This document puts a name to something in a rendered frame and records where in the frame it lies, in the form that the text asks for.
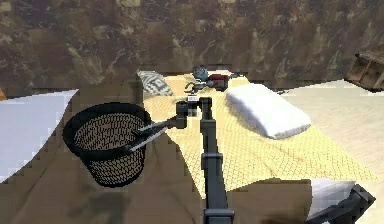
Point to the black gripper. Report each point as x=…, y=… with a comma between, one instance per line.
x=182, y=115

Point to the black mesh trash can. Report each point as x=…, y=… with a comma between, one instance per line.
x=106, y=146

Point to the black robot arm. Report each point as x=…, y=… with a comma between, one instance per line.
x=210, y=156

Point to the bed with yellow brown cover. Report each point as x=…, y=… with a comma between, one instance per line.
x=253, y=153

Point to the white bed sheet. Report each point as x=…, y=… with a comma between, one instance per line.
x=26, y=130

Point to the grey patterned pillow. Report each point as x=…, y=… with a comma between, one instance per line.
x=155, y=84

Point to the grey and red stuffed toy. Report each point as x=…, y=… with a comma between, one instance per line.
x=213, y=80

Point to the white pillow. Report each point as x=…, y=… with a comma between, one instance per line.
x=266, y=111

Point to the black angular object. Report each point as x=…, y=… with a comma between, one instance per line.
x=350, y=206

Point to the brown wooden shelf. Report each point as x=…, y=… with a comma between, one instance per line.
x=366, y=71

